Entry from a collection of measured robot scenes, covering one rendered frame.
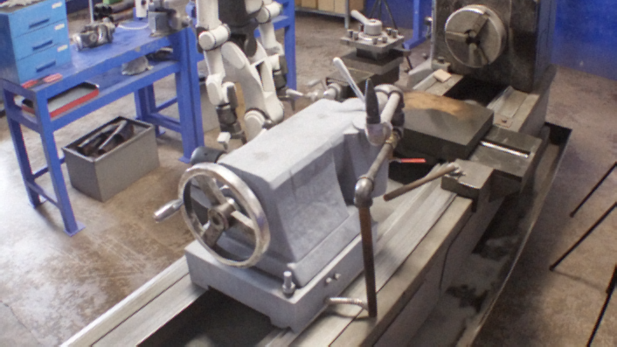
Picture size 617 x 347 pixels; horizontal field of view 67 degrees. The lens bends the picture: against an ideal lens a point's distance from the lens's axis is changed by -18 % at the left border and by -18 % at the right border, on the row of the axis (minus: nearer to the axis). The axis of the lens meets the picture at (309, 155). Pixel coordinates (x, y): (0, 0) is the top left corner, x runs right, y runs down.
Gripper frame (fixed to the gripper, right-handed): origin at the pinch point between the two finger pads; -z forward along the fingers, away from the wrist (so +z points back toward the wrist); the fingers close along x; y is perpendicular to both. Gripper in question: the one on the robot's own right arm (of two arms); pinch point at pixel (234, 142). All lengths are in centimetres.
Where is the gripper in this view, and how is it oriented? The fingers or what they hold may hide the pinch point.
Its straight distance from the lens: 247.6
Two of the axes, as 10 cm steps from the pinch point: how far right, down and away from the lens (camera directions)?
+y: 4.5, -4.4, 7.8
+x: 8.7, 0.2, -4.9
